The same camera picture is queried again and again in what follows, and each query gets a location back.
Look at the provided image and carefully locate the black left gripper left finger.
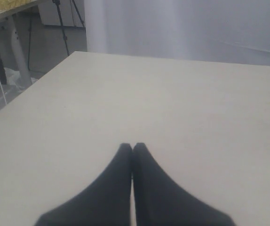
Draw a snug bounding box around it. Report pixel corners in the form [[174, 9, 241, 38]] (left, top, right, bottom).
[[36, 143, 132, 226]]

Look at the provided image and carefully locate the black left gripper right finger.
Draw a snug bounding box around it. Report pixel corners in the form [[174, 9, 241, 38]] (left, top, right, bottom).
[[132, 143, 235, 226]]

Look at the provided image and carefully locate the white backdrop cloth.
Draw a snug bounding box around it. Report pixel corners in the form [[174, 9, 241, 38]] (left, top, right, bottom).
[[84, 0, 270, 66]]

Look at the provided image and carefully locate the black tripod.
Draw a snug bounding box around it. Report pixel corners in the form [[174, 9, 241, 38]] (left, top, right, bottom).
[[52, 0, 86, 57]]

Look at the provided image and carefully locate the grey side table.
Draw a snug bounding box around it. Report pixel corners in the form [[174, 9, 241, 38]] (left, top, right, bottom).
[[0, 0, 43, 89]]

